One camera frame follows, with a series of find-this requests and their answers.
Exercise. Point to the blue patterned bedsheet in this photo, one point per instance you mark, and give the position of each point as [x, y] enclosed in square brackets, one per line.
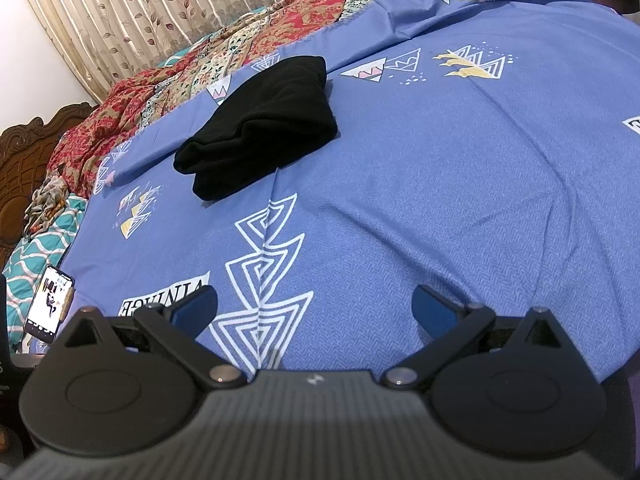
[425, 185]

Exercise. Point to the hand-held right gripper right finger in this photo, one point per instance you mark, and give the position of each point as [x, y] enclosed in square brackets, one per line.
[433, 308]

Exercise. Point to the smartphone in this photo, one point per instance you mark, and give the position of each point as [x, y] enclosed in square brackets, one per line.
[47, 305]

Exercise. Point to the beige leaf print curtain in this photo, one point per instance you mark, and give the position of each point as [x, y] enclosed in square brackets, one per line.
[125, 10]

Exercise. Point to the carved wooden headboard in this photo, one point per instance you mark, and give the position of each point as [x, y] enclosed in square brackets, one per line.
[20, 160]

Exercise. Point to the crumpled floral cloth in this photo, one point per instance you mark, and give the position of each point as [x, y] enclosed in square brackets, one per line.
[45, 200]

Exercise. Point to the black pants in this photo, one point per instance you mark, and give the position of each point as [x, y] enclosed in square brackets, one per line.
[260, 125]

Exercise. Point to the red patchwork quilt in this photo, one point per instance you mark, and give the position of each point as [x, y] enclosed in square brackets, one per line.
[150, 90]

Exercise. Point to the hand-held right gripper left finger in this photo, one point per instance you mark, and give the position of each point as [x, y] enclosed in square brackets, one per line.
[195, 308]

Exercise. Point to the teal patterned pillow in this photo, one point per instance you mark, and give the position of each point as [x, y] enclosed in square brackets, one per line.
[40, 250]

